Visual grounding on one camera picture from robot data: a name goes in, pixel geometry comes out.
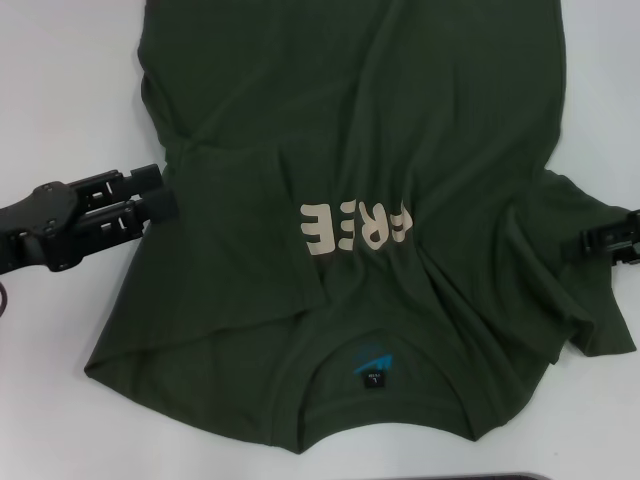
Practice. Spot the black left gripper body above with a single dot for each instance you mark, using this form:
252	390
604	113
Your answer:
45	235

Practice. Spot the dark green t-shirt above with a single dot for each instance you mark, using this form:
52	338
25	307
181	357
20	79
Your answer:
325	125

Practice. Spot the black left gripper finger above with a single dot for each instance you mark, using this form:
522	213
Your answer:
145	177
160	207

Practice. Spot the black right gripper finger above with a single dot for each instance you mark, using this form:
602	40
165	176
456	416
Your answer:
627	257
600	240

